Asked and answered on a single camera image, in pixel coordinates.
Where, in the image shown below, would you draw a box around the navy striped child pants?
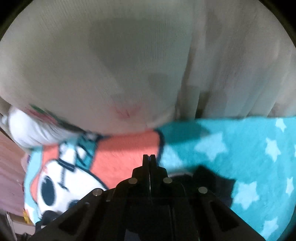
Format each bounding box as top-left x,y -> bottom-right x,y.
169,165 -> 236,207

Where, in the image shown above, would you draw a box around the turquoise star cartoon blanket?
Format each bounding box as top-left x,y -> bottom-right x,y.
24,117 -> 295,240

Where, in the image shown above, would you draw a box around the grey plush seal pillow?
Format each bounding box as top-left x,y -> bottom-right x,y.
0,106 -> 80,149

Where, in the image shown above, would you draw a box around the beige patterned curtain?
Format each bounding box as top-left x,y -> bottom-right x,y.
1,1 -> 295,134

